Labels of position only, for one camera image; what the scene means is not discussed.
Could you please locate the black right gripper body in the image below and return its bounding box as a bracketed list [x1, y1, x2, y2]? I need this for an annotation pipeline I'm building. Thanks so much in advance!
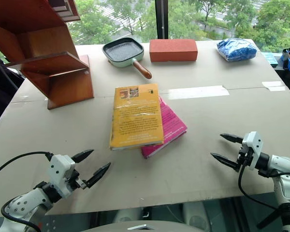
[235, 145, 254, 173]

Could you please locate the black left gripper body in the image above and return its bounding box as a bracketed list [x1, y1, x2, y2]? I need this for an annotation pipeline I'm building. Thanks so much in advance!
[65, 169, 90, 192]

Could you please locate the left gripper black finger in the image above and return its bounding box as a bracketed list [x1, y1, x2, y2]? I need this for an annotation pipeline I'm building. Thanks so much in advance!
[86, 162, 111, 189]
[71, 149, 95, 163]

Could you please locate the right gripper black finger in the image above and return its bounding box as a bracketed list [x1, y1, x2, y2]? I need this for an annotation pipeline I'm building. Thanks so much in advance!
[219, 133, 245, 144]
[210, 152, 240, 171]

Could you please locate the pink book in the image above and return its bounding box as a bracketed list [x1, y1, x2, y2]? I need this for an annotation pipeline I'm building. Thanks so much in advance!
[140, 96, 188, 160]

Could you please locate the yellow book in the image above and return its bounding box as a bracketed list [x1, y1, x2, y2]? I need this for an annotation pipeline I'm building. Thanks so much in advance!
[109, 83, 165, 151]

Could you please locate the brown wooden bookshelf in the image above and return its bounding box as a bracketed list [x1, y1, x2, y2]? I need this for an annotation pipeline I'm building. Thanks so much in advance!
[0, 0, 95, 111]

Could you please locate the long clear tape strip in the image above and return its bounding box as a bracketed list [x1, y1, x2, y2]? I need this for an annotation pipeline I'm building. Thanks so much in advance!
[167, 85, 231, 101]

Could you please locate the pale rounded shape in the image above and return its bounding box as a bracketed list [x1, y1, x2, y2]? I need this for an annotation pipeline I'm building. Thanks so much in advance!
[183, 202, 211, 232]

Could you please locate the teal box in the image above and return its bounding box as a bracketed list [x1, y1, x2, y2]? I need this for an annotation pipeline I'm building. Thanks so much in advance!
[260, 51, 281, 69]

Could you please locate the blue plastic bag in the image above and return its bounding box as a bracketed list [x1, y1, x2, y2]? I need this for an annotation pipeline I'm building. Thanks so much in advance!
[216, 38, 258, 62]

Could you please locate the black cloth-covered object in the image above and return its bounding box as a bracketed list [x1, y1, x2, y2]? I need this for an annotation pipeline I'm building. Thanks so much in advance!
[0, 54, 25, 132]

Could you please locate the red brick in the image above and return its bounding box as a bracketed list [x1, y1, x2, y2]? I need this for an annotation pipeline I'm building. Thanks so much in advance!
[149, 38, 199, 63]

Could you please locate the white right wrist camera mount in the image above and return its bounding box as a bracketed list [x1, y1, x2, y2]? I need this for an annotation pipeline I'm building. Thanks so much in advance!
[241, 131, 264, 171]

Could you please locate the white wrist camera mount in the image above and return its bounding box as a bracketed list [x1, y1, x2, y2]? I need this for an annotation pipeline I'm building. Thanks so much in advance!
[241, 131, 264, 171]
[46, 154, 76, 198]

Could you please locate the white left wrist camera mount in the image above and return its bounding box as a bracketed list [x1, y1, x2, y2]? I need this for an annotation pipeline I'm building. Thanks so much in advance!
[46, 154, 76, 198]

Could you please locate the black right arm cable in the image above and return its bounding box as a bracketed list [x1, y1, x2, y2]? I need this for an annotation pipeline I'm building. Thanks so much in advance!
[238, 164, 290, 211]

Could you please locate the green square pan, wooden handle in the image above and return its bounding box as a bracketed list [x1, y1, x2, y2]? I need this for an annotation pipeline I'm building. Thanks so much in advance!
[101, 37, 153, 80]

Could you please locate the dark window frame post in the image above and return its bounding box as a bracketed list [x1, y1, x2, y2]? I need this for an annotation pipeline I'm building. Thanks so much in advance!
[154, 0, 170, 40]

